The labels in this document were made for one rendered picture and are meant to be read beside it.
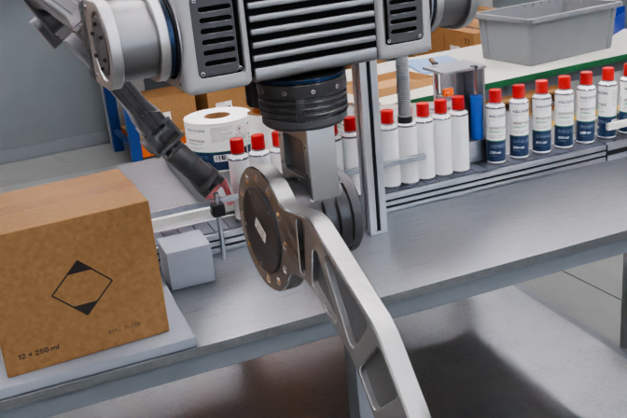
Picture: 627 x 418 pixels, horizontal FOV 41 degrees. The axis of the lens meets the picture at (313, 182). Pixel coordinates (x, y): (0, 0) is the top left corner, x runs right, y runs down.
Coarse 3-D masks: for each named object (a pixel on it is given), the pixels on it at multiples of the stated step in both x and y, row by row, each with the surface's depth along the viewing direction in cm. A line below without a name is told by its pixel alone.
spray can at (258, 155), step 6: (252, 138) 199; (258, 138) 198; (252, 144) 199; (258, 144) 199; (264, 144) 200; (252, 150) 200; (258, 150) 199; (264, 150) 200; (252, 156) 199; (258, 156) 199; (264, 156) 199; (270, 156) 202; (252, 162) 200; (258, 162) 199; (264, 162) 200; (270, 162) 201
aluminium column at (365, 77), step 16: (352, 64) 190; (368, 64) 188; (368, 80) 189; (368, 96) 189; (368, 112) 190; (368, 128) 192; (368, 144) 193; (368, 160) 194; (368, 176) 195; (368, 192) 196; (384, 192) 198; (368, 208) 198; (384, 208) 199; (368, 224) 200; (384, 224) 200
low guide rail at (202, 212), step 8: (208, 208) 204; (232, 208) 206; (168, 216) 200; (176, 216) 201; (184, 216) 202; (192, 216) 203; (200, 216) 203; (152, 224) 199; (160, 224) 200; (168, 224) 201
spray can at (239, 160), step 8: (232, 144) 197; (240, 144) 197; (232, 152) 198; (240, 152) 198; (232, 160) 198; (240, 160) 197; (248, 160) 199; (232, 168) 198; (240, 168) 198; (232, 176) 199; (240, 176) 199; (232, 184) 200; (232, 192) 202; (240, 216) 202
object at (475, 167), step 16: (576, 144) 237; (592, 144) 236; (480, 160) 231; (512, 160) 228; (528, 160) 227; (448, 176) 221; (192, 224) 204; (208, 224) 204; (224, 224) 202; (240, 224) 201
